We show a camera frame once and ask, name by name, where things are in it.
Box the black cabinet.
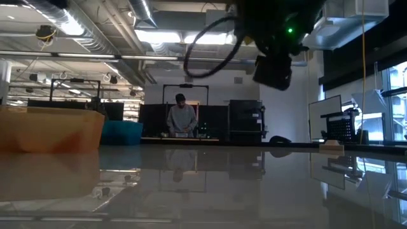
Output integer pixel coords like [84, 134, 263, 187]
[228, 99, 267, 144]

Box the long grey ceiling pipe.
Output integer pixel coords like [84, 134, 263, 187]
[0, 50, 308, 67]

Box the whiteboard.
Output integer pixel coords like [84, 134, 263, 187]
[307, 94, 343, 141]

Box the black rounded object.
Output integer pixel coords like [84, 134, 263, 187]
[268, 135, 293, 144]

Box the fluorescent ceiling light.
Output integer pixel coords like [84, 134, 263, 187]
[135, 29, 183, 45]
[183, 31, 238, 46]

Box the grey ceiling unit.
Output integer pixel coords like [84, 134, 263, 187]
[205, 8, 230, 30]

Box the black perforated cart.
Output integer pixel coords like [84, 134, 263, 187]
[320, 108, 362, 142]

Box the white column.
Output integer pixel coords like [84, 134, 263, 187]
[0, 59, 13, 108]

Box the person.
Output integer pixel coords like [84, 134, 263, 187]
[167, 93, 198, 138]
[90, 97, 103, 112]

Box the orange plastic tray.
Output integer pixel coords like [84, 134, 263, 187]
[0, 106, 106, 153]

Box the blue plastic tray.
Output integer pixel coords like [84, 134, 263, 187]
[100, 120, 144, 146]

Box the yellow black cord reel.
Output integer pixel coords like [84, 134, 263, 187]
[34, 24, 57, 43]

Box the black gantry frame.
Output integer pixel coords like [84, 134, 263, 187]
[162, 83, 210, 106]
[49, 78, 102, 103]

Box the black table frame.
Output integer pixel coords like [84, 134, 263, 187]
[139, 141, 407, 156]

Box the round silver air duct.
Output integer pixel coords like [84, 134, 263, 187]
[128, 0, 158, 29]

